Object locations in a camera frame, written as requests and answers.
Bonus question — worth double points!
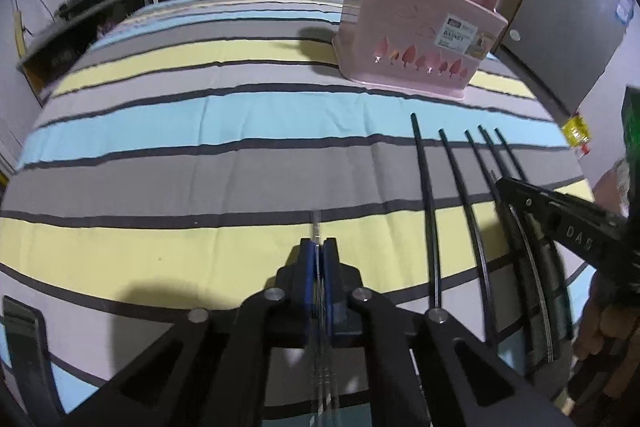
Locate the yellow snack bag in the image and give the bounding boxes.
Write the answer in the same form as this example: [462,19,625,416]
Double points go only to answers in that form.
[562,113,591,156]

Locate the pink utensil caddy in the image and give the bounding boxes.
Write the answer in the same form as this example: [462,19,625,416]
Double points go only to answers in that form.
[332,0,506,98]

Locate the grey refrigerator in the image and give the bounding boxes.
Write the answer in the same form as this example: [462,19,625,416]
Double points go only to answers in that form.
[497,0,634,124]

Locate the person's right hand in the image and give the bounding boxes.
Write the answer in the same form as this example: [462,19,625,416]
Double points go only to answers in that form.
[568,273,639,400]

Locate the striped tablecloth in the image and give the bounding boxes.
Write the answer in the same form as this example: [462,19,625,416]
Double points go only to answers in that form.
[1,0,591,413]

